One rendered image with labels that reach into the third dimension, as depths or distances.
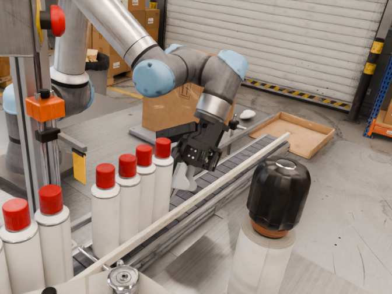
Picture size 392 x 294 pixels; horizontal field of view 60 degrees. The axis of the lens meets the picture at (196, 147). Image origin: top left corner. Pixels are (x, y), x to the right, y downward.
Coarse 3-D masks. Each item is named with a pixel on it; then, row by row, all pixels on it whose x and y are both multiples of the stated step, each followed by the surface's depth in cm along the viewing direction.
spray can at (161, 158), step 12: (156, 144) 70; (168, 144) 70; (156, 156) 71; (168, 156) 71; (156, 168) 71; (168, 168) 71; (156, 180) 72; (168, 180) 73; (156, 192) 73; (168, 192) 75; (156, 204) 75; (168, 204) 77; (156, 216) 76
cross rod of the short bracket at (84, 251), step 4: (80, 248) 65; (84, 248) 65; (80, 252) 65; (84, 252) 64; (88, 252) 64; (88, 256) 64; (92, 256) 63; (96, 256) 64; (92, 260) 63; (96, 260) 63; (104, 264) 62; (104, 268) 61; (108, 268) 61
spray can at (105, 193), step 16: (96, 176) 58; (112, 176) 58; (96, 192) 59; (112, 192) 59; (96, 208) 60; (112, 208) 60; (96, 224) 61; (112, 224) 62; (96, 240) 63; (112, 240) 64
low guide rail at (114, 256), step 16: (272, 144) 116; (256, 160) 108; (224, 176) 93; (208, 192) 87; (176, 208) 78; (160, 224) 73; (128, 240) 67; (144, 240) 70; (112, 256) 63; (80, 272) 59; (96, 272) 61
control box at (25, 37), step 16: (0, 0) 37; (16, 0) 38; (32, 0) 39; (0, 16) 38; (16, 16) 39; (32, 16) 40; (0, 32) 39; (16, 32) 39; (32, 32) 40; (0, 48) 40; (16, 48) 40; (32, 48) 41
